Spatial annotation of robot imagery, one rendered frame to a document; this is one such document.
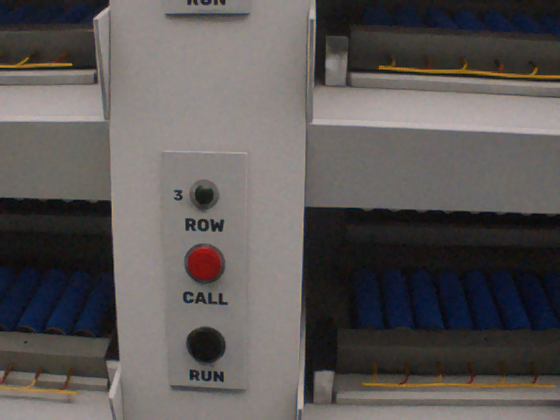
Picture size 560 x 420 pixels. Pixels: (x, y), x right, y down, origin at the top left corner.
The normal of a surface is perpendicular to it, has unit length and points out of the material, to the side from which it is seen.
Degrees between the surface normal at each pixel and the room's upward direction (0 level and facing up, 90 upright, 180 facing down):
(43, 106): 18
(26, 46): 108
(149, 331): 90
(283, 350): 90
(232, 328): 90
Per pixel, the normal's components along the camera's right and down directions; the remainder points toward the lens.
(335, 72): -0.05, 0.51
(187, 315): -0.04, 0.21
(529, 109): 0.00, -0.86
